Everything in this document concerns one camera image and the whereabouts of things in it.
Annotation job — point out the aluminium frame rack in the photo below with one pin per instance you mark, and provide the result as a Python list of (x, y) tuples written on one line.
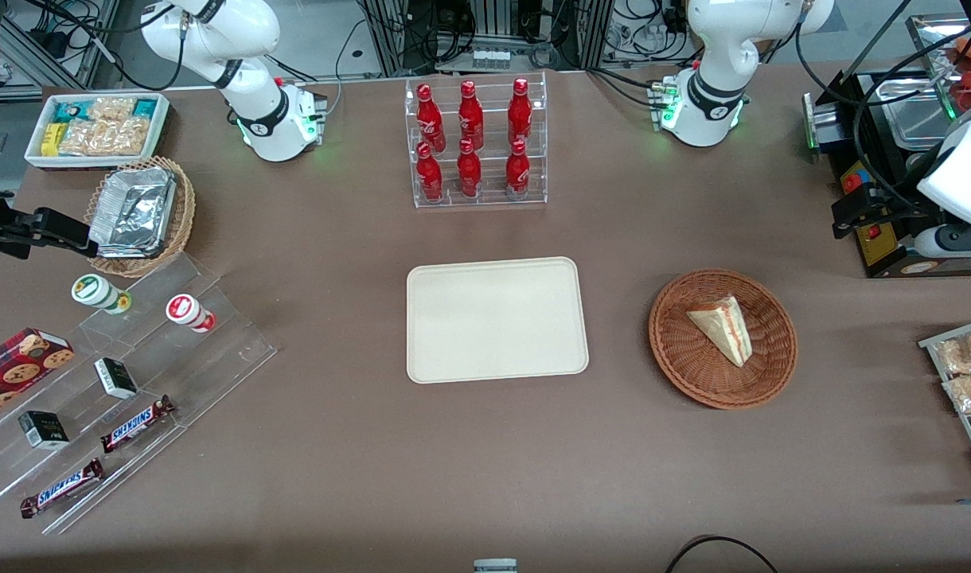
[(493, 24)]

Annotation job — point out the red cola bottle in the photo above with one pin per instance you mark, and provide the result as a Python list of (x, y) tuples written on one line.
[(471, 118), (517, 171), (430, 119), (430, 175), (469, 171), (520, 113)]

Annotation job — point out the red lid white cup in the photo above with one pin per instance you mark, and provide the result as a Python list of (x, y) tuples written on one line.
[(187, 310)]

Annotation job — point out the small grey object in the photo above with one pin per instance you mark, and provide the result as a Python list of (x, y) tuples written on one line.
[(495, 566)]

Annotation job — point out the triangle sandwich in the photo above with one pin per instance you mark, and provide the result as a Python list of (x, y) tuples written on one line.
[(724, 328)]

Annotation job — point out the white rectangular snack bin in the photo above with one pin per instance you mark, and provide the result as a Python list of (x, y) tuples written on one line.
[(36, 151)]

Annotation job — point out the small black box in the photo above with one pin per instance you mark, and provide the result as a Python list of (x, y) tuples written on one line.
[(116, 378), (44, 430)]

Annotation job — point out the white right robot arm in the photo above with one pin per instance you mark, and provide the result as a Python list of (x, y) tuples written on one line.
[(272, 119)]

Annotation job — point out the light wicker basket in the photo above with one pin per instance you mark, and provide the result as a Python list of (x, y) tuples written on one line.
[(185, 215)]

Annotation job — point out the beige plastic tray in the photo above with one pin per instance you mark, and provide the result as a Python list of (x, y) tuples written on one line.
[(497, 320)]

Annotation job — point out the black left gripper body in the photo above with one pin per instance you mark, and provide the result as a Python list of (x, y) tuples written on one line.
[(891, 203)]

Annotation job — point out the clear acrylic stepped display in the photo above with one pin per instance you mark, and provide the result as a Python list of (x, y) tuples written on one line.
[(207, 358)]

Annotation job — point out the yellow snack packet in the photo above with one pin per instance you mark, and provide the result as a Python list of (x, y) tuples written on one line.
[(52, 139)]

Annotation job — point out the clear bag of crackers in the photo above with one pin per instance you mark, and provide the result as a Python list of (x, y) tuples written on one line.
[(107, 135)]

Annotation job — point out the teal snack packet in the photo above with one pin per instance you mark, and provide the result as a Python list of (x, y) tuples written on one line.
[(72, 111)]

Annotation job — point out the brown Snickers bar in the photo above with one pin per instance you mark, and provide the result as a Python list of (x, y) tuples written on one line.
[(135, 424), (62, 488)]

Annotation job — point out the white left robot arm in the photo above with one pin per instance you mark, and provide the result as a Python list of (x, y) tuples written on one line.
[(708, 103)]

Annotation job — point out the green lid white cup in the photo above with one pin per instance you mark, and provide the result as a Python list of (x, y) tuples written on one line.
[(95, 291)]

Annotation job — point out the brown wicker basket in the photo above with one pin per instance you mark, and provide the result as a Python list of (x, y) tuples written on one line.
[(692, 366)]

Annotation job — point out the stack of foil containers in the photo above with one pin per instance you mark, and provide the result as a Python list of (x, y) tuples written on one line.
[(135, 211)]

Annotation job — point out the black countertop appliance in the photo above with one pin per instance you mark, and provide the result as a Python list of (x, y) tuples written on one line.
[(891, 255)]

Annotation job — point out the clear acrylic bottle rack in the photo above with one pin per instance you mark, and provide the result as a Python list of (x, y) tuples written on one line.
[(489, 135)]

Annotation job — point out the red cookie box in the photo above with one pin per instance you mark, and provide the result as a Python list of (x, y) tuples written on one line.
[(16, 366)]

